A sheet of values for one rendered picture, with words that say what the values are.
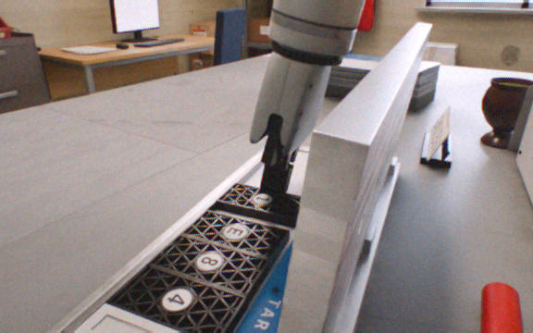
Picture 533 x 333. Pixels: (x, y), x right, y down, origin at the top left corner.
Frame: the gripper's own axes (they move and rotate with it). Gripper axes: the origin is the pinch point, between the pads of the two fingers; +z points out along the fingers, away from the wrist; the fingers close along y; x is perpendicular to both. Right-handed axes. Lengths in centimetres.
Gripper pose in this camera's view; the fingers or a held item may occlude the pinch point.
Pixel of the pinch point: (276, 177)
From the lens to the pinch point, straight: 46.1
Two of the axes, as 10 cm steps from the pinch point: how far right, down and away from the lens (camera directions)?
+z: -1.9, 8.5, 4.8
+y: -4.0, 3.8, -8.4
